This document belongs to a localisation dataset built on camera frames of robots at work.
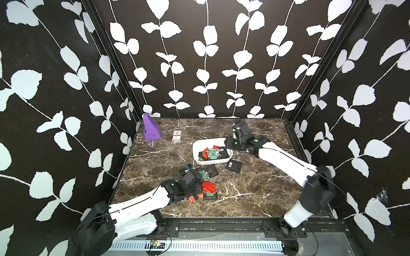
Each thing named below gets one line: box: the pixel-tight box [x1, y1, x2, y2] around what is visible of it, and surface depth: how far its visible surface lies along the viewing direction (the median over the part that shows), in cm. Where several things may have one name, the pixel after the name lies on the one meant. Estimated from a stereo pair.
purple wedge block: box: [143, 113, 162, 141], surface depth 105 cm
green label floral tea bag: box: [198, 170, 210, 181], surface depth 94 cm
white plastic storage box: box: [192, 138, 234, 165], surface depth 102 cm
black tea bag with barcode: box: [225, 159, 242, 173], surface depth 97 cm
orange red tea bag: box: [201, 180, 217, 194], surface depth 87 cm
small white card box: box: [171, 130, 182, 143], surface depth 110 cm
